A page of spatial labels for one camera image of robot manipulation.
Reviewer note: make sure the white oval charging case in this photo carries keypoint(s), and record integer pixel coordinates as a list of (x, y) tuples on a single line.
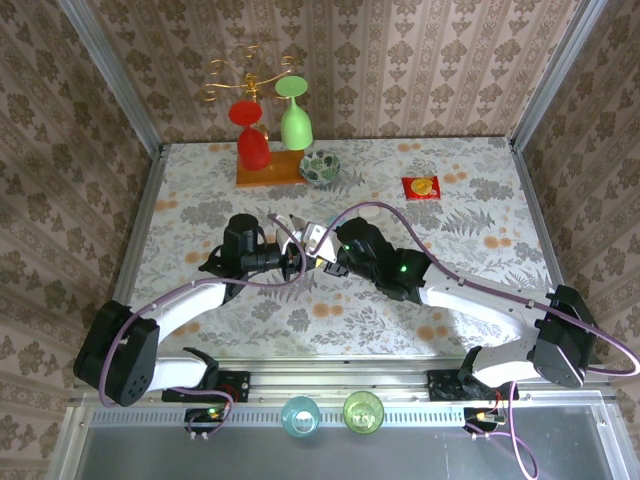
[(371, 212)]

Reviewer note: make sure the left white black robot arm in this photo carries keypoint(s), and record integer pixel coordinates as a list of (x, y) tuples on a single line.
[(180, 307)]

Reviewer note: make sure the gold rack with wooden base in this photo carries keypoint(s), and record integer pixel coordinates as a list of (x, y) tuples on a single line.
[(272, 175)]

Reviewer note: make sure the red snack packet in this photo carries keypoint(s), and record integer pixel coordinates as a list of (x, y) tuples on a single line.
[(421, 187)]

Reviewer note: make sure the red plastic wine glass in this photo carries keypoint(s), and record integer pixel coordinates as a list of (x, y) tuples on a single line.
[(254, 147)]

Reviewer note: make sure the leaf pattern bowl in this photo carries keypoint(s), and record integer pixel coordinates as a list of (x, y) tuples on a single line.
[(320, 167)]

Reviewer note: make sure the green plastic wine glass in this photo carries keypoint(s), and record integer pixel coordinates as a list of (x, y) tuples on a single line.
[(296, 127)]

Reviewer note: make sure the green plastic cup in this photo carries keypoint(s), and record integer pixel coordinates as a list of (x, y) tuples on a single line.
[(363, 414)]

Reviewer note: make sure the teal plastic cup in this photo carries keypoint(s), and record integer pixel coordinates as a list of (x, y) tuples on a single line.
[(300, 417)]

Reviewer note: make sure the small black controller board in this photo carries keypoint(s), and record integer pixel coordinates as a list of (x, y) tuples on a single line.
[(482, 416), (207, 415)]

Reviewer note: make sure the aluminium table edge rail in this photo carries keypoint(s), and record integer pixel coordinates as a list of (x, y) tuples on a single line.
[(547, 240), (142, 240)]

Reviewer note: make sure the aluminium mounting rail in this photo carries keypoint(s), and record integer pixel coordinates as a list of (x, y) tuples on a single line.
[(340, 382)]

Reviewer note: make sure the aluminium frame post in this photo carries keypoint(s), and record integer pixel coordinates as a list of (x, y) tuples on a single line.
[(552, 75), (112, 75)]

